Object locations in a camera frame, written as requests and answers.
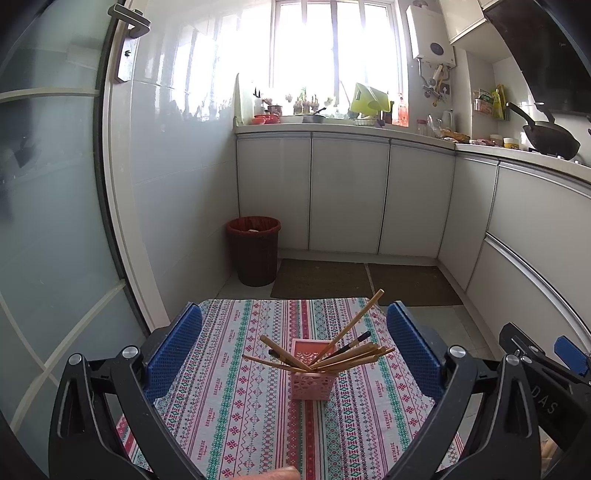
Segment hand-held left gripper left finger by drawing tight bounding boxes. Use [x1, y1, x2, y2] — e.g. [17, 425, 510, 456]
[48, 302, 206, 480]

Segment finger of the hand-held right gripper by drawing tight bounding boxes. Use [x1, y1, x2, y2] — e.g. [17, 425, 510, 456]
[499, 322, 591, 389]
[553, 335, 591, 374]

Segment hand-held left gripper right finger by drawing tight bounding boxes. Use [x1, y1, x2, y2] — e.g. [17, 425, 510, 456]
[385, 301, 543, 480]

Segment pink plastic basket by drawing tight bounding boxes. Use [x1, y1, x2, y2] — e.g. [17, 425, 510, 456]
[290, 338, 340, 402]

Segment person's left hand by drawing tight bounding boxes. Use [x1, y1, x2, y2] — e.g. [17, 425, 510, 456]
[231, 466, 301, 480]

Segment dark floor mat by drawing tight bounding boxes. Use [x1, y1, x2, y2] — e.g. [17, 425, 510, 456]
[270, 258, 374, 300]
[367, 263, 464, 306]

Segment patterned tablecloth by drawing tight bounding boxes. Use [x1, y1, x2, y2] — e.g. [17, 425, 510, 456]
[115, 298, 465, 480]

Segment white base cabinet under stove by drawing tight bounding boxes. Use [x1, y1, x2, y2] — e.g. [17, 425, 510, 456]
[438, 154, 591, 365]

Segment brown trash bin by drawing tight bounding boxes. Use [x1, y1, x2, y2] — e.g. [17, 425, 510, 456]
[225, 215, 282, 288]

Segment white base cabinet under window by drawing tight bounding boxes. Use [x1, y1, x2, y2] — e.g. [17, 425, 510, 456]
[235, 131, 458, 257]

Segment frosted glass door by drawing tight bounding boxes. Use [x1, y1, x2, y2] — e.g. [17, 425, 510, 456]
[0, 0, 171, 480]

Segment black wok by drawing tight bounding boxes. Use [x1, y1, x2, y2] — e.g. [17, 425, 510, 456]
[505, 102, 581, 160]

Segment white kitchen countertop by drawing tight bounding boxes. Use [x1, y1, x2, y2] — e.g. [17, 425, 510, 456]
[235, 117, 591, 181]

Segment red liquid bottle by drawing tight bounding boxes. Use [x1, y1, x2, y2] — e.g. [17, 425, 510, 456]
[392, 92, 410, 127]

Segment green plastic board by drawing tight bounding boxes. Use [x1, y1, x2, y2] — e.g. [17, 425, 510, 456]
[349, 83, 389, 116]

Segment white board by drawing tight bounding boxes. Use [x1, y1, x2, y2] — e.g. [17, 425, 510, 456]
[235, 73, 256, 125]

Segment row of small potted plants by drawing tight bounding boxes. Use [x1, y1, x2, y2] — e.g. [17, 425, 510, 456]
[284, 88, 334, 116]

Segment water heater pipes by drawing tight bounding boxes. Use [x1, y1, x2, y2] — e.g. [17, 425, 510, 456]
[418, 60, 451, 100]

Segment black range hood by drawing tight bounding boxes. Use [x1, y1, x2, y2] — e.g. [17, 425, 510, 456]
[482, 0, 591, 116]

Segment kitchen window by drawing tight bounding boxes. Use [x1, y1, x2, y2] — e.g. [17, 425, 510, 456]
[272, 0, 402, 116]

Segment white water heater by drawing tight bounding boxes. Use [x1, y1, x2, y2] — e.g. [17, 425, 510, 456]
[406, 2, 457, 65]

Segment wall rack with packets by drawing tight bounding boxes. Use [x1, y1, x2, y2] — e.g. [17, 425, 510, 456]
[472, 85, 509, 121]

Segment metal door handle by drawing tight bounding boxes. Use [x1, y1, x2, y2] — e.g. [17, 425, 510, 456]
[107, 4, 152, 84]

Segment white wall cabinet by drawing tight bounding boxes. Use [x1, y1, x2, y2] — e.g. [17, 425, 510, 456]
[436, 0, 485, 47]

